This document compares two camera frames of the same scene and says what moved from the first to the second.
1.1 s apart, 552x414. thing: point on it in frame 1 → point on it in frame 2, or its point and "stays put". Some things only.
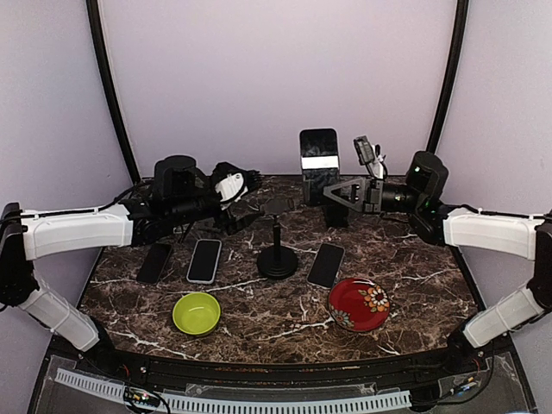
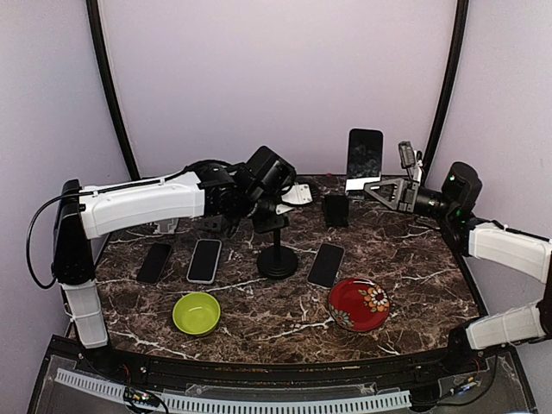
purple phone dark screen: [153, 263] stays put
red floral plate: [358, 304] stays put
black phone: [320, 166] → [365, 152]
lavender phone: [204, 261] stays put
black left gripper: [235, 226] → [266, 226]
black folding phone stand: [336, 216] stays put
